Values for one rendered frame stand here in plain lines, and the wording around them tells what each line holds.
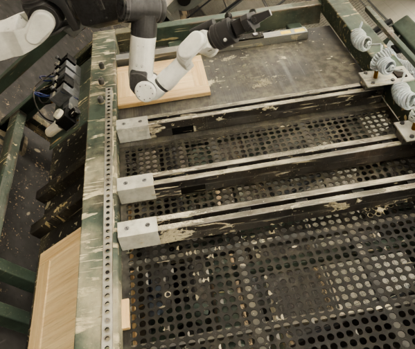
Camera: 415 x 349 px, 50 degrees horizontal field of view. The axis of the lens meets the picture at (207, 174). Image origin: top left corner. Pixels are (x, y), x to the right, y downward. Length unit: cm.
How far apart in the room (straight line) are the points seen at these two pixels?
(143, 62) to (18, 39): 51
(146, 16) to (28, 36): 49
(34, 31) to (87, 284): 97
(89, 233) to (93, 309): 27
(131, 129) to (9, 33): 57
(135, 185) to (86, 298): 42
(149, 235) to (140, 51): 64
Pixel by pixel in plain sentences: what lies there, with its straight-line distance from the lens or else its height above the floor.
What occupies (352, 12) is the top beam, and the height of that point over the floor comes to 192.
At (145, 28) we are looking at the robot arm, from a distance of 160.
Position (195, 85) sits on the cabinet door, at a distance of 204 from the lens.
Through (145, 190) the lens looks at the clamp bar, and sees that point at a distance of 155.
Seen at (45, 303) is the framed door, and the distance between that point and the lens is 197.
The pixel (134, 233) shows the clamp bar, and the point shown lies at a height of 97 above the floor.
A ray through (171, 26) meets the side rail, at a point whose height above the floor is 115.
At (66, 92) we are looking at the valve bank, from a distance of 204.
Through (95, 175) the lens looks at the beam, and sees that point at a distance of 165.
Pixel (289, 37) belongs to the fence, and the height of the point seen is 161.
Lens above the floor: 171
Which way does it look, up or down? 20 degrees down
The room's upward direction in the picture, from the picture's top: 57 degrees clockwise
